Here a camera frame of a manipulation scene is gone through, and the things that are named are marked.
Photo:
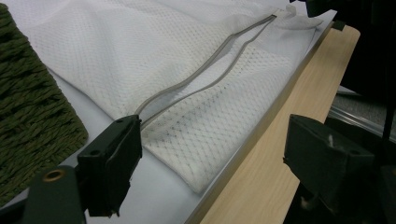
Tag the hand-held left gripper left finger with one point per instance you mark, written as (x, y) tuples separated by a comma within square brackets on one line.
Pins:
[(104, 165)]

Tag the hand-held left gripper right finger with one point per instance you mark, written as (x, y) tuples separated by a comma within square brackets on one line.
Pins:
[(323, 161)]

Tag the white mesh laundry bag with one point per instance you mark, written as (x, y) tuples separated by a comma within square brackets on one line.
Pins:
[(149, 62)]

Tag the green knitted cloth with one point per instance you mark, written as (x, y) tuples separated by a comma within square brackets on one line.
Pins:
[(28, 105)]

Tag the metal rail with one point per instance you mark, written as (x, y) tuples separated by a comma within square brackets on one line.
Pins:
[(358, 119)]

